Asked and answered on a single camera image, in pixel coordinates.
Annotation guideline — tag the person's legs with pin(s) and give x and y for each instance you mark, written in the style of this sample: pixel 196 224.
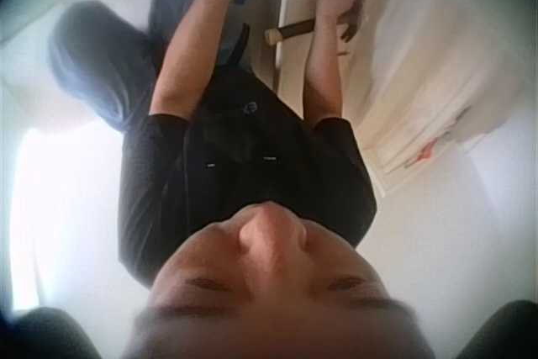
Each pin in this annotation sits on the person's legs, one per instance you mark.
pixel 105 60

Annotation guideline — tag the pile of cream bedding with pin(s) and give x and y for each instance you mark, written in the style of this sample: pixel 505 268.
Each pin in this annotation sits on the pile of cream bedding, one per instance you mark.
pixel 428 81

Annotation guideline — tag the white door frame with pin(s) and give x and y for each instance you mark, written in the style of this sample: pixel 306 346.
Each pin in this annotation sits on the white door frame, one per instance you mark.
pixel 283 18

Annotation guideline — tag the person's right hand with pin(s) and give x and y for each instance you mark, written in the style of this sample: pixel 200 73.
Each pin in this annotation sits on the person's right hand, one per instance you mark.
pixel 332 8

